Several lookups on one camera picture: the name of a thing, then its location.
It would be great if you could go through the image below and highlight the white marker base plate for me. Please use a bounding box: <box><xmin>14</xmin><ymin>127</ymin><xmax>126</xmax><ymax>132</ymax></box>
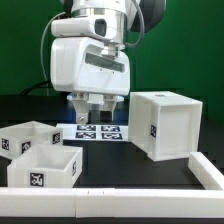
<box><xmin>57</xmin><ymin>123</ymin><xmax>128</xmax><ymax>142</ymax></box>

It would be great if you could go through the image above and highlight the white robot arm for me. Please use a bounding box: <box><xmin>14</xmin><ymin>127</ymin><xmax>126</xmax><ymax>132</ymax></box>
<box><xmin>50</xmin><ymin>0</ymin><xmax>166</xmax><ymax>124</ymax></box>

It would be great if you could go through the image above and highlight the white drawer box front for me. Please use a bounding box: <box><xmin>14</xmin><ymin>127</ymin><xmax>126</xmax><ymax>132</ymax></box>
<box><xmin>7</xmin><ymin>144</ymin><xmax>83</xmax><ymax>188</ymax></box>

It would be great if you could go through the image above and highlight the white front fence rail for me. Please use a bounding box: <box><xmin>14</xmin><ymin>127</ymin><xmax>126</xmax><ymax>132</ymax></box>
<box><xmin>0</xmin><ymin>188</ymin><xmax>224</xmax><ymax>218</ymax></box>

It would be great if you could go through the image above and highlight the white right fence rail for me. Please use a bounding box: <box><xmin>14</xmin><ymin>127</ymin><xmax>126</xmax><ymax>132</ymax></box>
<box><xmin>188</xmin><ymin>152</ymin><xmax>224</xmax><ymax>191</ymax></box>

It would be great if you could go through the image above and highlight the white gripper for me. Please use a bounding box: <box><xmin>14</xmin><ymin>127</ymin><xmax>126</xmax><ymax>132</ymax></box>
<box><xmin>50</xmin><ymin>37</ymin><xmax>130</xmax><ymax>124</ymax></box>

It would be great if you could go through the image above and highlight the white drawer box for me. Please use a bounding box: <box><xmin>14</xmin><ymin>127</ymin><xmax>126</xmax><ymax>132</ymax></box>
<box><xmin>7</xmin><ymin>144</ymin><xmax>83</xmax><ymax>188</ymax></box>
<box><xmin>0</xmin><ymin>121</ymin><xmax>63</xmax><ymax>160</ymax></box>

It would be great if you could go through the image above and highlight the white drawer cabinet frame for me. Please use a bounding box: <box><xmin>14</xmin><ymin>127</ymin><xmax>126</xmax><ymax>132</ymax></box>
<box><xmin>128</xmin><ymin>91</ymin><xmax>203</xmax><ymax>161</ymax></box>

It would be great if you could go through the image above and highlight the white fence rail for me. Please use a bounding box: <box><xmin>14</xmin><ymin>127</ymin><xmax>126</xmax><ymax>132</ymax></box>
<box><xmin>188</xmin><ymin>152</ymin><xmax>224</xmax><ymax>191</ymax></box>
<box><xmin>0</xmin><ymin>188</ymin><xmax>224</xmax><ymax>218</ymax></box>

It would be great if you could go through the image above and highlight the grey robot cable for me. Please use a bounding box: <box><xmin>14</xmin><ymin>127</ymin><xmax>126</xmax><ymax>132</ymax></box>
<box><xmin>39</xmin><ymin>11</ymin><xmax>68</xmax><ymax>97</ymax></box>

